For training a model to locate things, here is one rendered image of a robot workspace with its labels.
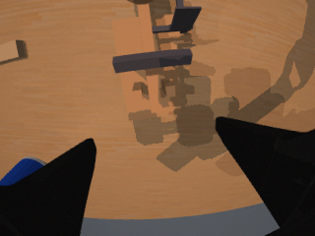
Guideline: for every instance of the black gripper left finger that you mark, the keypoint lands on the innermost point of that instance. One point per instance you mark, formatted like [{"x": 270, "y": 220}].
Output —
[{"x": 51, "y": 201}]

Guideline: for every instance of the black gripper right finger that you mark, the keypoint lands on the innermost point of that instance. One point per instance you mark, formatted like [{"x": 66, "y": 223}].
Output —
[{"x": 280, "y": 163}]

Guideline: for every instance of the blue mug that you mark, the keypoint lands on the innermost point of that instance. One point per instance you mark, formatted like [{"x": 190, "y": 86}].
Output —
[{"x": 26, "y": 166}]

